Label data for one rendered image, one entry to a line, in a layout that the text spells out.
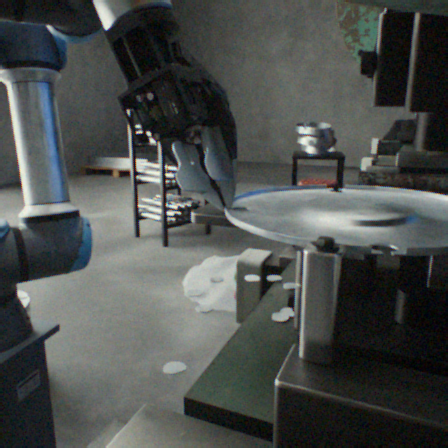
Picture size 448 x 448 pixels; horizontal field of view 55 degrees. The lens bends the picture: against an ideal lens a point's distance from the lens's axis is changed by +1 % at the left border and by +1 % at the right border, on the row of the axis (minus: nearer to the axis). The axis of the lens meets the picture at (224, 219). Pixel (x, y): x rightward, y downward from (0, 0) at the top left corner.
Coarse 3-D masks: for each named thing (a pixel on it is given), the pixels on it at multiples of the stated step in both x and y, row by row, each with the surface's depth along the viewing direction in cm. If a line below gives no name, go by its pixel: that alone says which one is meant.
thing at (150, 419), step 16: (144, 416) 36; (160, 416) 36; (176, 416) 36; (112, 432) 37; (128, 432) 34; (144, 432) 34; (160, 432) 34; (176, 432) 34; (192, 432) 34; (208, 432) 34; (224, 432) 34; (240, 432) 34
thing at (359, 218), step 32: (256, 192) 57; (288, 192) 59; (320, 192) 59; (352, 192) 59; (384, 192) 59; (416, 192) 56; (256, 224) 42; (288, 224) 42; (320, 224) 42; (352, 224) 42; (384, 224) 41; (416, 224) 42
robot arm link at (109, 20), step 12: (96, 0) 43; (108, 0) 42; (120, 0) 41; (132, 0) 41; (144, 0) 42; (156, 0) 42; (168, 0) 44; (108, 12) 42; (120, 12) 42; (144, 12) 42; (108, 24) 43
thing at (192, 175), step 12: (180, 144) 47; (192, 144) 48; (180, 156) 46; (192, 156) 48; (204, 156) 49; (180, 168) 45; (192, 168) 47; (204, 168) 48; (180, 180) 45; (192, 180) 47; (204, 180) 48; (204, 192) 48; (216, 192) 48; (216, 204) 48
